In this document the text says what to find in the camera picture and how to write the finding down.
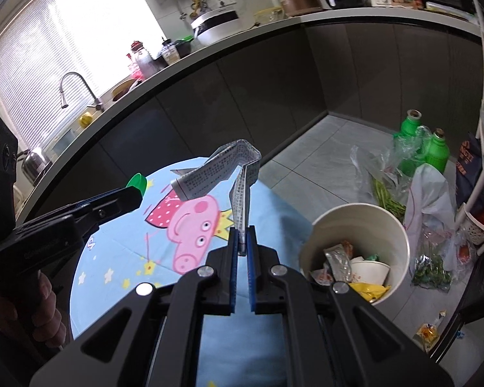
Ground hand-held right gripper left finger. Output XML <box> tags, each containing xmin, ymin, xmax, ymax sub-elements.
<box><xmin>30</xmin><ymin>228</ymin><xmax>239</xmax><ymax>387</ymax></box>

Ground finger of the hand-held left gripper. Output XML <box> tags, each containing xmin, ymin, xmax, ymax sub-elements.
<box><xmin>70</xmin><ymin>187</ymin><xmax>143</xmax><ymax>232</ymax></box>

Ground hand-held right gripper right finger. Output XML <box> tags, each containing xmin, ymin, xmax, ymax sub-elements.
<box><xmin>246</xmin><ymin>226</ymin><xmax>454</xmax><ymax>387</ymax></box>

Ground green plastic cap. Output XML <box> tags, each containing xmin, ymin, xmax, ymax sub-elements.
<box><xmin>127</xmin><ymin>173</ymin><xmax>148</xmax><ymax>194</ymax></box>

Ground white wrapper orange print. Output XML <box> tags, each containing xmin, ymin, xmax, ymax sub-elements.
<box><xmin>310</xmin><ymin>268</ymin><xmax>333</xmax><ymax>287</ymax></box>

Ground printed leaflet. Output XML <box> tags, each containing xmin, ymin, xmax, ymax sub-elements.
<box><xmin>170</xmin><ymin>139</ymin><xmax>262</xmax><ymax>256</ymax></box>

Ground white round bin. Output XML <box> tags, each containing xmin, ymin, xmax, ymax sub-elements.
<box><xmin>298</xmin><ymin>203</ymin><xmax>411</xmax><ymax>305</ymax></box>

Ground white paper cup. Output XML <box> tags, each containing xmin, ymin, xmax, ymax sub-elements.
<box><xmin>349</xmin><ymin>259</ymin><xmax>390</xmax><ymax>285</ymax></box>

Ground person's left hand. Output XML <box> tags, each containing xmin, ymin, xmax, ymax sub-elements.
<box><xmin>0</xmin><ymin>270</ymin><xmax>67</xmax><ymax>347</ymax></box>

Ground cartoon pig printed tablecloth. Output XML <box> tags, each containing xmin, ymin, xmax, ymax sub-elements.
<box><xmin>70</xmin><ymin>155</ymin><xmax>319</xmax><ymax>387</ymax></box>

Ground steel kettle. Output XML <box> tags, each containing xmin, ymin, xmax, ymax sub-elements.
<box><xmin>21</xmin><ymin>147</ymin><xmax>53</xmax><ymax>184</ymax></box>

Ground brown bowl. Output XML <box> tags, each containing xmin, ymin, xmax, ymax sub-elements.
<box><xmin>111</xmin><ymin>78</ymin><xmax>140</xmax><ymax>101</ymax></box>

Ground steel kitchen faucet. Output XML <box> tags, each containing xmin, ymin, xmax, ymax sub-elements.
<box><xmin>60</xmin><ymin>72</ymin><xmax>105</xmax><ymax>113</ymax></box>

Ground glass jar red lid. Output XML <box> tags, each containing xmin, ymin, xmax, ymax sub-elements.
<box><xmin>129</xmin><ymin>41</ymin><xmax>154</xmax><ymax>79</ymax></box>

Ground clear bag of green beans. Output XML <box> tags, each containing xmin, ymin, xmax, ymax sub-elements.
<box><xmin>349</xmin><ymin>145</ymin><xmax>412</xmax><ymax>216</ymax></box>

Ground clear cup beige contents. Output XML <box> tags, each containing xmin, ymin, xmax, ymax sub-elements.
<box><xmin>161</xmin><ymin>38</ymin><xmax>180</xmax><ymax>65</ymax></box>

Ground grey kitchen cabinets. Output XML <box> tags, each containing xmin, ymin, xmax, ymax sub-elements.
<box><xmin>16</xmin><ymin>22</ymin><xmax>484</xmax><ymax>218</ymax></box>

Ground white window blind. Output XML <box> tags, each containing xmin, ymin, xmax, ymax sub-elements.
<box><xmin>0</xmin><ymin>0</ymin><xmax>166</xmax><ymax>150</ymax></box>

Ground black cooking pot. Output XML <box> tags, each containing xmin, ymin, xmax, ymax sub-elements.
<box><xmin>173</xmin><ymin>37</ymin><xmax>194</xmax><ymax>57</ymax></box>

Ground clear bag of leafy greens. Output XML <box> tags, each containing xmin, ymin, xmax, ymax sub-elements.
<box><xmin>411</xmin><ymin>230</ymin><xmax>458</xmax><ymax>291</ymax></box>

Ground yellow snack packet clear wrap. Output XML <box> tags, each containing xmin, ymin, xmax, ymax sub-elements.
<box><xmin>413</xmin><ymin>310</ymin><xmax>448</xmax><ymax>345</ymax></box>

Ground green plastic bottle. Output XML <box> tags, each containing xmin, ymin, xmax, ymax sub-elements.
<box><xmin>421</xmin><ymin>128</ymin><xmax>450</xmax><ymax>174</ymax></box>
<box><xmin>393</xmin><ymin>109</ymin><xmax>426</xmax><ymax>176</ymax></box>

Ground white round cooker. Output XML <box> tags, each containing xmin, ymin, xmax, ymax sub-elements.
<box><xmin>190</xmin><ymin>7</ymin><xmax>243</xmax><ymax>47</ymax></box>

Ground dark blue orange bag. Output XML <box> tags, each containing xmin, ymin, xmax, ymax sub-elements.
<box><xmin>454</xmin><ymin>131</ymin><xmax>484</xmax><ymax>206</ymax></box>

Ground glass container yellow rim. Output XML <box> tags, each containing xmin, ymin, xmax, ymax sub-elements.
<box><xmin>253</xmin><ymin>6</ymin><xmax>285</xmax><ymax>25</ymax></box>

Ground brown lidded pot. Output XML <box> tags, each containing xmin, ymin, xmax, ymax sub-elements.
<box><xmin>280</xmin><ymin>0</ymin><xmax>323</xmax><ymax>17</ymax></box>

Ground white kitchen countertop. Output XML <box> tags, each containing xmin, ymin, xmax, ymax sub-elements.
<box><xmin>14</xmin><ymin>6</ymin><xmax>482</xmax><ymax>218</ymax></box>

